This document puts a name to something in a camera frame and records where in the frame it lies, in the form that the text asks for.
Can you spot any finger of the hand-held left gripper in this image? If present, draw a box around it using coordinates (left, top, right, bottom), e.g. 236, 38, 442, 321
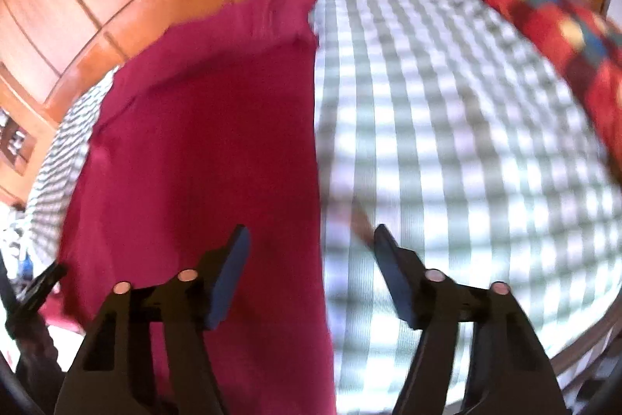
10, 263, 68, 313

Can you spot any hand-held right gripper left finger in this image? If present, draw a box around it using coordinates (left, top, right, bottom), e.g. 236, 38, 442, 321
54, 224, 252, 415

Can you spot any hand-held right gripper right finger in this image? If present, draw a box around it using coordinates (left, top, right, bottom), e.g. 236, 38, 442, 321
373, 224, 567, 415

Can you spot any dark red garment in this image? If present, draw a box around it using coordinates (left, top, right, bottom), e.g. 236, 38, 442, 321
39, 0, 338, 415

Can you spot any green white checked bed sheet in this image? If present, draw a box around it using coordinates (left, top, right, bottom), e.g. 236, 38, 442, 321
22, 0, 618, 411

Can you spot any colourful plaid pillow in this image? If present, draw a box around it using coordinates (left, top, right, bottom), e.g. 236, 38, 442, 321
449, 0, 622, 192

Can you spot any wooden wall shelf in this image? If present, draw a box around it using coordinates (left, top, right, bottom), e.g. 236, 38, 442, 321
0, 106, 37, 175

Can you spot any wooden bed frame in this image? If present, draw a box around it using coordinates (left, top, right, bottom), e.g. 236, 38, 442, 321
549, 313, 622, 396

